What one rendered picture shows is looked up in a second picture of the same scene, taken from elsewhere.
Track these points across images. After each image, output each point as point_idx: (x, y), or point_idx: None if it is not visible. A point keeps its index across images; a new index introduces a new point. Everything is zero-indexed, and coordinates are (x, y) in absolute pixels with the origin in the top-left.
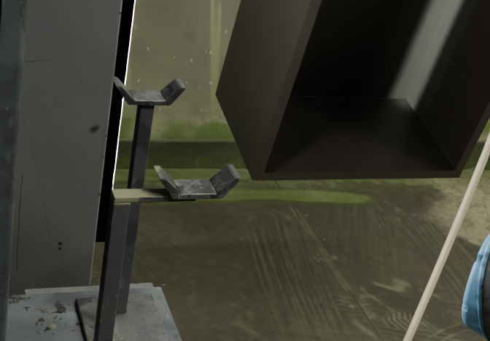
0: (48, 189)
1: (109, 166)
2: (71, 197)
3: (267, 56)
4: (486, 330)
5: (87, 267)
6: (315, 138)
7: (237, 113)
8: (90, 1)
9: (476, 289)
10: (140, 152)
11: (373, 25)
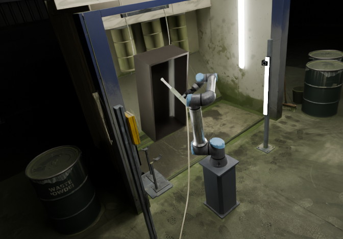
0: None
1: (138, 154)
2: None
3: (148, 122)
4: (196, 154)
5: (140, 169)
6: (161, 129)
7: (147, 132)
8: None
9: (192, 150)
10: (147, 155)
11: (162, 107)
